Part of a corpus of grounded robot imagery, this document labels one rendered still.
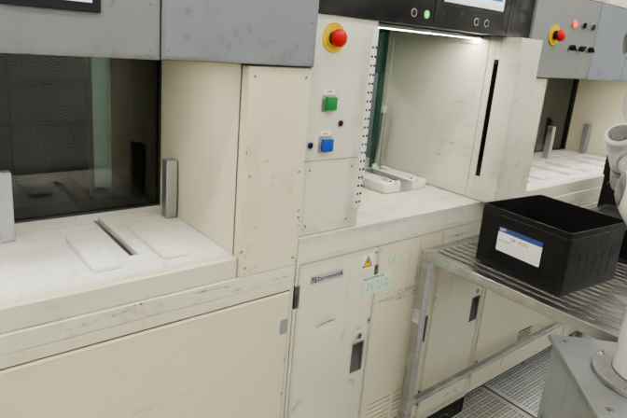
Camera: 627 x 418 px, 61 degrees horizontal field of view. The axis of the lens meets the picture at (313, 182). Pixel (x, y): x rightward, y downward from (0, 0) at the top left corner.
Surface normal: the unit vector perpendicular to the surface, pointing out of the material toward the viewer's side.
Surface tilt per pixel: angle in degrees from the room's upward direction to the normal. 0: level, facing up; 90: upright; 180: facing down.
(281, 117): 90
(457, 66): 90
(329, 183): 90
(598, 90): 90
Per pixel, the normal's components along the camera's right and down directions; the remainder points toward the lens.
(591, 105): -0.78, 0.10
